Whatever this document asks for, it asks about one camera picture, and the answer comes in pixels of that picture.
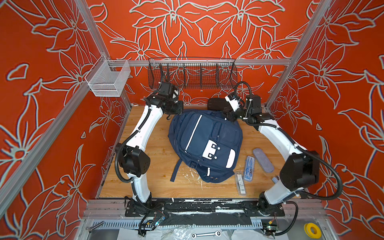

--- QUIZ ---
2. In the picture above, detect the silver combination wrench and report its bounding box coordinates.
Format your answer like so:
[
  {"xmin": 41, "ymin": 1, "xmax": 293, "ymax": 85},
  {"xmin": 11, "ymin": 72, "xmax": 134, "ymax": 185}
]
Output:
[{"xmin": 191, "ymin": 231, "xmax": 222, "ymax": 239}]

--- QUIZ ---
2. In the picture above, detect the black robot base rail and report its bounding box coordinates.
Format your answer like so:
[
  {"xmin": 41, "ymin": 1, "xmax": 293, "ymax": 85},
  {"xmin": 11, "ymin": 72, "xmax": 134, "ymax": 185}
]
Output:
[{"xmin": 124, "ymin": 197, "xmax": 285, "ymax": 217}]

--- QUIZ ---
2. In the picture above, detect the black wire wall basket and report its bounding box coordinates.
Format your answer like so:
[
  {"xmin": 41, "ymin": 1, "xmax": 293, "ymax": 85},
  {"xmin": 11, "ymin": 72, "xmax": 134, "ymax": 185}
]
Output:
[{"xmin": 148, "ymin": 57, "xmax": 238, "ymax": 90}]

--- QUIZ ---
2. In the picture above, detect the white wire wall basket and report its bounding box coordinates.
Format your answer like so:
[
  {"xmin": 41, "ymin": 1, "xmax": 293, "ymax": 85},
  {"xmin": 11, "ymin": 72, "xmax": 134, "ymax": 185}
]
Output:
[{"xmin": 85, "ymin": 55, "xmax": 131, "ymax": 97}]

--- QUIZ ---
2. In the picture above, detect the clear pencil case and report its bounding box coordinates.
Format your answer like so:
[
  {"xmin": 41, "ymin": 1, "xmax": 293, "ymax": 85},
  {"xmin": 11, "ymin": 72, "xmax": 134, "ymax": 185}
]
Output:
[{"xmin": 235, "ymin": 171, "xmax": 247, "ymax": 196}]

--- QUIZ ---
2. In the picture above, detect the navy blue student backpack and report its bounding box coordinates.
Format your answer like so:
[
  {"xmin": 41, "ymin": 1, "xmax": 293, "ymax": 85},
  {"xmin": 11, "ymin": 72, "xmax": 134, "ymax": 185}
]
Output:
[{"xmin": 168, "ymin": 109, "xmax": 243, "ymax": 184}]

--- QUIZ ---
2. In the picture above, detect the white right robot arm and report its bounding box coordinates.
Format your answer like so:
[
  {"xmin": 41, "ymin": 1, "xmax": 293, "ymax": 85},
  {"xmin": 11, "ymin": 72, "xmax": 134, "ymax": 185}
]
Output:
[{"xmin": 225, "ymin": 93, "xmax": 343, "ymax": 216}]

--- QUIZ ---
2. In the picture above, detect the black plastic tool case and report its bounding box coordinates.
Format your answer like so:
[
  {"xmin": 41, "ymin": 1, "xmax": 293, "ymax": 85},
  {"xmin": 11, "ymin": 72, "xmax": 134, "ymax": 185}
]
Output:
[{"xmin": 207, "ymin": 98, "xmax": 233, "ymax": 112}]

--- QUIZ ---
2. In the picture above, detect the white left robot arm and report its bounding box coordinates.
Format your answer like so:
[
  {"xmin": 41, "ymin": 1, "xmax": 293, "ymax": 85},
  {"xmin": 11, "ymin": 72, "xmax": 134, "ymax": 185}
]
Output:
[{"xmin": 115, "ymin": 82, "xmax": 184, "ymax": 210}]

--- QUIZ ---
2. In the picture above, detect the yellow tape roll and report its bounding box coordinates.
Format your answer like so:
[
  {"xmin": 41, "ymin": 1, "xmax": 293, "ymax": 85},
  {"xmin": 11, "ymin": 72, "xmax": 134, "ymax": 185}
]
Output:
[{"xmin": 304, "ymin": 223, "xmax": 322, "ymax": 239}]

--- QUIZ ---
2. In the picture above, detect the blue stationery set pack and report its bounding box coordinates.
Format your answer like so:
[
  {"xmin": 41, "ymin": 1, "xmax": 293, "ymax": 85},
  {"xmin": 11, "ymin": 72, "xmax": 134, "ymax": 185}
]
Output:
[{"xmin": 244, "ymin": 156, "xmax": 255, "ymax": 182}]

